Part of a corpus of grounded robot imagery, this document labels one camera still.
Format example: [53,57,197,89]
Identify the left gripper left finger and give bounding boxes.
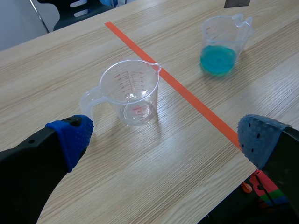
[0,114,94,224]

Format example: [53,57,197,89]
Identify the dark blue chair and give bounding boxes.
[29,0,115,32]

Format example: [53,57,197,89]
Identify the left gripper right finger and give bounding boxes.
[236,114,299,213]

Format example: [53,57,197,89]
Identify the grey metal plate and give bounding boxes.
[223,0,251,9]

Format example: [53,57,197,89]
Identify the red green blue brick block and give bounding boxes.
[249,169,288,207]

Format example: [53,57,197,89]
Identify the empty clear plastic beaker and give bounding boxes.
[79,59,162,127]

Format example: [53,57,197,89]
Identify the clear beaker with blue liquid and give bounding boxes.
[199,13,255,76]

